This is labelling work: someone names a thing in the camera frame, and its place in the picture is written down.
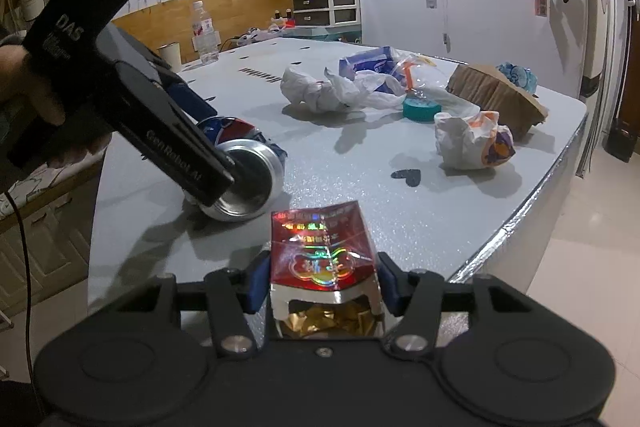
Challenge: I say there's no black cable on floor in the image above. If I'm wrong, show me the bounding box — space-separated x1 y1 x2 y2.
2 190 34 383

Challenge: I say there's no light blue tissue pack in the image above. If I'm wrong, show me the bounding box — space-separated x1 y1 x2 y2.
497 62 538 95

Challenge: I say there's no white paper wad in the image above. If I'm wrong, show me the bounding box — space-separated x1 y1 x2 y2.
280 67 362 114

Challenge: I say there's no brown paper bag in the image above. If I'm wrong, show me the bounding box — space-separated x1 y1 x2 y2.
447 65 548 142

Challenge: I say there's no black floor box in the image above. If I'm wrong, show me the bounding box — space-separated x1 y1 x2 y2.
604 118 638 162

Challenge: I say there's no white paper cup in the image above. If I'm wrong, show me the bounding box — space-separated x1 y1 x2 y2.
157 42 182 72

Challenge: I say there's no white orange plastic bag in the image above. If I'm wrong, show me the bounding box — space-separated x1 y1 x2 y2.
434 110 516 170

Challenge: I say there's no clear water bottle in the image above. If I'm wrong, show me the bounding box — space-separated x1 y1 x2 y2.
192 0 219 64

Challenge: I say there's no person left hand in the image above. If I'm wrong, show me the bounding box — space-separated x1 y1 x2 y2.
1 39 112 168

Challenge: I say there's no red gold cigarette box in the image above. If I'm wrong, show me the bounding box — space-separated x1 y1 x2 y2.
270 200 385 339

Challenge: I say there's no pink hanging tag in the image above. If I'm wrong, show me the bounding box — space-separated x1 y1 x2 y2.
535 0 548 17

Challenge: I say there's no white blue plastic bag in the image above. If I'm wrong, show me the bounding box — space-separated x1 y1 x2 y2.
324 46 480 117

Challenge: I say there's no teal tape roll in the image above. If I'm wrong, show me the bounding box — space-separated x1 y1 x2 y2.
402 96 442 122

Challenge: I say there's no crushed blue Pepsi can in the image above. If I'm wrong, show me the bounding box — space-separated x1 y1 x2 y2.
184 116 286 222

